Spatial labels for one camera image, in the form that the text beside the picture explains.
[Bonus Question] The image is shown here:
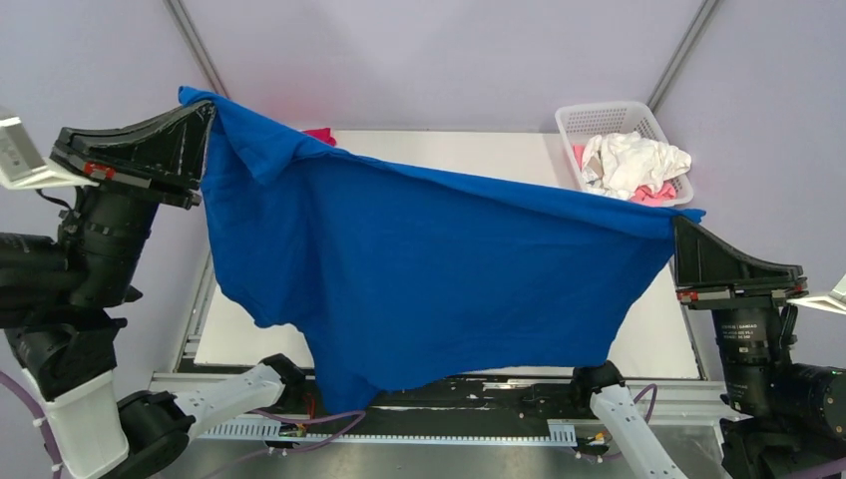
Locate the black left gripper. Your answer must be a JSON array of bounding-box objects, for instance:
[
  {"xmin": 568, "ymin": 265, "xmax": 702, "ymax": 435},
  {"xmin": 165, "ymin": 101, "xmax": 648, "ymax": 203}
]
[{"xmin": 63, "ymin": 91, "xmax": 225, "ymax": 297}]

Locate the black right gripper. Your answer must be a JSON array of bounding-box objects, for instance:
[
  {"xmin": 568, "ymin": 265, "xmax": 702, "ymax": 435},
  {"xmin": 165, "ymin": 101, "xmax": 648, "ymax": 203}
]
[{"xmin": 667, "ymin": 209, "xmax": 802, "ymax": 407}]

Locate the blue t-shirt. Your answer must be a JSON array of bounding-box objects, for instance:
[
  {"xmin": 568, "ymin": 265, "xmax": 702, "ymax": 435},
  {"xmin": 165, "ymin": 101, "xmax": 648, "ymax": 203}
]
[{"xmin": 178, "ymin": 86, "xmax": 703, "ymax": 413}]

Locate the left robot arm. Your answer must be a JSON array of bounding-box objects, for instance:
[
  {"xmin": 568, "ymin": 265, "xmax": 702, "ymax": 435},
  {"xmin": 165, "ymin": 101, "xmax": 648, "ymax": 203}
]
[{"xmin": 1, "ymin": 101, "xmax": 306, "ymax": 478}]

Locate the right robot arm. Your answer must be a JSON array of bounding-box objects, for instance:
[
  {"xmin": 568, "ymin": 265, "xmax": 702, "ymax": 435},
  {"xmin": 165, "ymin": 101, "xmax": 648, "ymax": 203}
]
[{"xmin": 664, "ymin": 216, "xmax": 845, "ymax": 478}]

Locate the pink crumpled t-shirt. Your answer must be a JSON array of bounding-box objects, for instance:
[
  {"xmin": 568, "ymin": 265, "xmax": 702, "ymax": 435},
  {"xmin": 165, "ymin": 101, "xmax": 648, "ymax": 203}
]
[{"xmin": 572, "ymin": 145, "xmax": 677, "ymax": 207}]

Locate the white crumpled t-shirt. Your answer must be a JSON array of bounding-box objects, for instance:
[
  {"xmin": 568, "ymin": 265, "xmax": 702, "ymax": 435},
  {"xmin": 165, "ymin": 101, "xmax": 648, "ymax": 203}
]
[{"xmin": 580, "ymin": 132, "xmax": 692, "ymax": 201}]

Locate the white plastic laundry basket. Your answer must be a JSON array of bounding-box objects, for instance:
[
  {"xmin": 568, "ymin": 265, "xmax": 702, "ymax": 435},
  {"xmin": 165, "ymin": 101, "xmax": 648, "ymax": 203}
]
[{"xmin": 555, "ymin": 101, "xmax": 694, "ymax": 207}]

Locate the folded red t-shirt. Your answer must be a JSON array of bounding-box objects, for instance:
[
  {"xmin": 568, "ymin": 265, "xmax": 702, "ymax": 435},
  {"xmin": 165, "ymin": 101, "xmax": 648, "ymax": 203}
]
[{"xmin": 302, "ymin": 128, "xmax": 337, "ymax": 147}]

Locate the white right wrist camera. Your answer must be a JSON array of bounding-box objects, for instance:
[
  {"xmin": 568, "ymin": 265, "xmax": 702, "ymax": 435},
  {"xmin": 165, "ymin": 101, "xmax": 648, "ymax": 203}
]
[{"xmin": 788, "ymin": 275, "xmax": 846, "ymax": 315}]

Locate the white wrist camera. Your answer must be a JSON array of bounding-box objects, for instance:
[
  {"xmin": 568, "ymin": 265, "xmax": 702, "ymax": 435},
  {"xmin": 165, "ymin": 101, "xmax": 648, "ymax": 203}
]
[
  {"xmin": 788, "ymin": 275, "xmax": 846, "ymax": 315},
  {"xmin": 1, "ymin": 107, "xmax": 96, "ymax": 191}
]

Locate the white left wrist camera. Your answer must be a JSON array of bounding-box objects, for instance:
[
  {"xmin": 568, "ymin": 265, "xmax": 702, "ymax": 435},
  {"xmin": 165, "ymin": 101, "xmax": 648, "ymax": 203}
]
[{"xmin": 1, "ymin": 107, "xmax": 96, "ymax": 191}]

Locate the white slotted cable duct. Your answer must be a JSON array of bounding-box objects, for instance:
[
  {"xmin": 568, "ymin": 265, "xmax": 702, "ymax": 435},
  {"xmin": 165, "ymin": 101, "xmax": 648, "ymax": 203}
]
[{"xmin": 162, "ymin": 417, "xmax": 578, "ymax": 446}]

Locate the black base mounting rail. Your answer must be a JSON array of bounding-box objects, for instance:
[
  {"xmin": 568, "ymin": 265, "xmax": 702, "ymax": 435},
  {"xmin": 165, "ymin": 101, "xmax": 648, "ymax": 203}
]
[{"xmin": 283, "ymin": 366, "xmax": 635, "ymax": 441}]

